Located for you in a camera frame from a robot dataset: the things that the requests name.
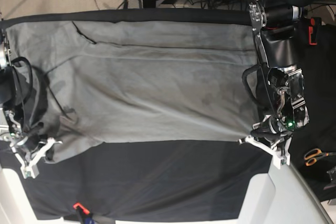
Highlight white bin left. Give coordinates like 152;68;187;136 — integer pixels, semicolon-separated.
1;167;64;223

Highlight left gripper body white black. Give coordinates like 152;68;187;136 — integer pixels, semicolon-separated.
238;115;292;168

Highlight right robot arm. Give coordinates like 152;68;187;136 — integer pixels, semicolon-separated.
1;29;58;179

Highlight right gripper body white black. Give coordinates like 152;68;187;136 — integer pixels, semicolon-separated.
9;129;62;179

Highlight small black object right edge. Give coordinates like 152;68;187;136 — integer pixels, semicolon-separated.
324;167;336;190

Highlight white bin right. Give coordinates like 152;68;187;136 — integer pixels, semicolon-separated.
237;165;335;223

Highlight black table cloth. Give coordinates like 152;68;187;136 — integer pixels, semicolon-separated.
0;8;336;221

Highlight orange handled scissors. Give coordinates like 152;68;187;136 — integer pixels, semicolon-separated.
303;148;335;167

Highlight red black clamp right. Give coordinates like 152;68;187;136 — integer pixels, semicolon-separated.
308;17;322;46

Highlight white bin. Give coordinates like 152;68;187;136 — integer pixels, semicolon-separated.
1;167;64;223
237;165;335;223

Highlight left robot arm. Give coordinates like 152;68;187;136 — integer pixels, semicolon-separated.
240;0;321;168

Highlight red blue clamp bottom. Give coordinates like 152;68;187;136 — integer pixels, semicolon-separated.
73;202;95;224

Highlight grey T-shirt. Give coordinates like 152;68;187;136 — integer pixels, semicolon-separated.
6;21;258;164

